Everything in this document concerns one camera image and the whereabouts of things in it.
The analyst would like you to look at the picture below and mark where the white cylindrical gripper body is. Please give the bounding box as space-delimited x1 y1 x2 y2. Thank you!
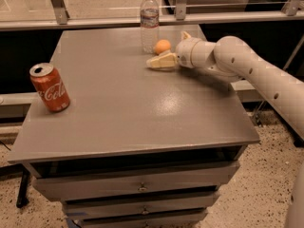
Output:
175 37 201 68

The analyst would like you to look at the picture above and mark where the orange fruit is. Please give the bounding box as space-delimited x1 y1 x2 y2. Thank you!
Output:
154 40 171 54

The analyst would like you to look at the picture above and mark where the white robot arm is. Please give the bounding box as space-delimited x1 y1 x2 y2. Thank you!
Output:
147 31 304 228

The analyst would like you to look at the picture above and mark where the clear plastic water bottle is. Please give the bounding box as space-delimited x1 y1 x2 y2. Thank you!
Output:
140 0 160 53

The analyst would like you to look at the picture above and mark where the grey drawer cabinet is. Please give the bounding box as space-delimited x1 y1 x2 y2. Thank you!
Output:
7 25 261 228

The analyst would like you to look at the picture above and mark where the red Coca-Cola can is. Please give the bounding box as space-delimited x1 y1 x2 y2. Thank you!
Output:
29 63 70 112

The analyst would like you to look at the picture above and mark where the top grey drawer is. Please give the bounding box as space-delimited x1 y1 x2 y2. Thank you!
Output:
33 161 239 201

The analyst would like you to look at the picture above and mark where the grey drawer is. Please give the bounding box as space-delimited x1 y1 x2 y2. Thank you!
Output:
81 209 206 228
64 188 219 219
33 161 239 201

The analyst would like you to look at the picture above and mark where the middle grey drawer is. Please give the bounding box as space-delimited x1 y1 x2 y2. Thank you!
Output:
64 188 219 219

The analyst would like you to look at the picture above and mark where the bottom grey drawer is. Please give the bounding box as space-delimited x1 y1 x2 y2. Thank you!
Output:
81 209 206 228

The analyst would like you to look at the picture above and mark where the black stand leg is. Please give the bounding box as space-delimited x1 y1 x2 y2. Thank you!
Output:
16 170 29 208

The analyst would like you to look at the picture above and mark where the metal railing frame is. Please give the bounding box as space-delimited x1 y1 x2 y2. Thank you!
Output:
0 0 304 31

